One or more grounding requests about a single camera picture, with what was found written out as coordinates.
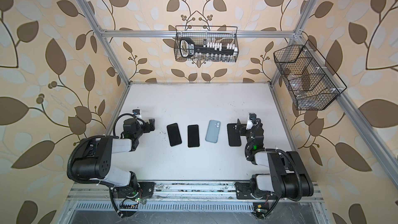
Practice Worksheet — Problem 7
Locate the black phone case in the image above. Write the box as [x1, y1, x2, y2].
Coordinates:
[227, 123, 241, 147]

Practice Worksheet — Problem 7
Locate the black smartphone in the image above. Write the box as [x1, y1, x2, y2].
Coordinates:
[166, 123, 182, 147]

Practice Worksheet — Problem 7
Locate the light blue phone case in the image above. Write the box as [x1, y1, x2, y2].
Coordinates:
[205, 120, 221, 143]

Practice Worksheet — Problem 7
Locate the black phone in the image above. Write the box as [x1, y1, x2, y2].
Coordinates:
[188, 124, 200, 148]

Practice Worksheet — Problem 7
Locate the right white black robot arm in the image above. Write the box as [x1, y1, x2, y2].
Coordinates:
[227, 114, 314, 219]

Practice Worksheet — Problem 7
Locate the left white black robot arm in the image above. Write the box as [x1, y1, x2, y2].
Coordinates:
[67, 110, 155, 218]

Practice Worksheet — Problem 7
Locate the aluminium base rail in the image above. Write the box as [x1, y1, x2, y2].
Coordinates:
[66, 180, 324, 212]

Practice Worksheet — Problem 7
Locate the right wire basket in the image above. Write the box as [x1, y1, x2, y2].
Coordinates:
[273, 40, 347, 111]

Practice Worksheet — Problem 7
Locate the wire basket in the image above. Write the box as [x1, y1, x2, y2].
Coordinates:
[273, 40, 347, 111]
[174, 24, 239, 63]

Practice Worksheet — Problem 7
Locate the back wire basket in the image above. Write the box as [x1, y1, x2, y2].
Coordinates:
[174, 24, 239, 63]

